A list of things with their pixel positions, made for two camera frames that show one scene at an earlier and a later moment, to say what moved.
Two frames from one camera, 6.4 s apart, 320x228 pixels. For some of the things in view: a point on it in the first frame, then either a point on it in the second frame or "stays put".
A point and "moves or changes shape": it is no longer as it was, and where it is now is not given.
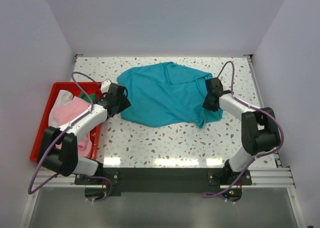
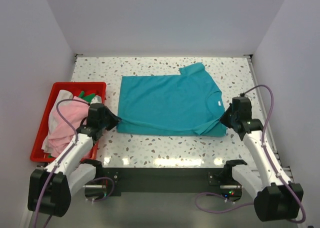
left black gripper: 124,103 → 115,119
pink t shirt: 67,112 stays put
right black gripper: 206,106 → 223,119
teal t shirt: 166,94 moves or changes shape
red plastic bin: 81,87 stays put
